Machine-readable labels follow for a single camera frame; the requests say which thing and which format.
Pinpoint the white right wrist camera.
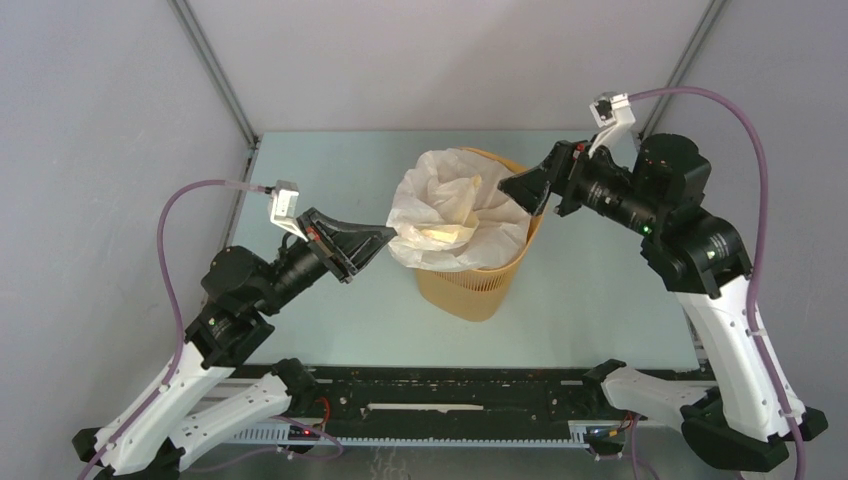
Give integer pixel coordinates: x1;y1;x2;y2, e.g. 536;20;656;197
588;92;636;158

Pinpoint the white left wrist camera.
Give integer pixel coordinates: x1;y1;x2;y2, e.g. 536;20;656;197
268;180;307;241

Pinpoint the orange plastic trash bin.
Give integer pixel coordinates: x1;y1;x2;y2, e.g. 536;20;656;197
410;148;541;322

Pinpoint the translucent cream trash bag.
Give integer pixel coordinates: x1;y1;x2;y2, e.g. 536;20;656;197
386;148;531;272

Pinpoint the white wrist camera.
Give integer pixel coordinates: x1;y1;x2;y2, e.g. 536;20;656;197
588;92;636;158
268;180;307;241

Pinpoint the left controller board with LEDs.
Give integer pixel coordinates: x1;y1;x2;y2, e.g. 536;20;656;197
287;425;322;441

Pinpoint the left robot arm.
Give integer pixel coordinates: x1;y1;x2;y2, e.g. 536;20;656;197
72;208;396;479

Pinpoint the aluminium frame rail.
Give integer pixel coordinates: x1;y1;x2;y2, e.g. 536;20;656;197
135;0;780;480

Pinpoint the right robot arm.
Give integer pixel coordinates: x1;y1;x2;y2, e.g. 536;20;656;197
498;134;827;472

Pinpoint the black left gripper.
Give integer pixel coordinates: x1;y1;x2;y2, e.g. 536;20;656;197
258;205;400;314

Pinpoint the right controller board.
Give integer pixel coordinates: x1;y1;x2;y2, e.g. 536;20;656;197
585;428;626;442

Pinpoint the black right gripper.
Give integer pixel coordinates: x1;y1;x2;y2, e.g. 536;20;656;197
495;133;658;233

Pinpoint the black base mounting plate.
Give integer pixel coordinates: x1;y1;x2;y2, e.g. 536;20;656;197
253;362;649;444

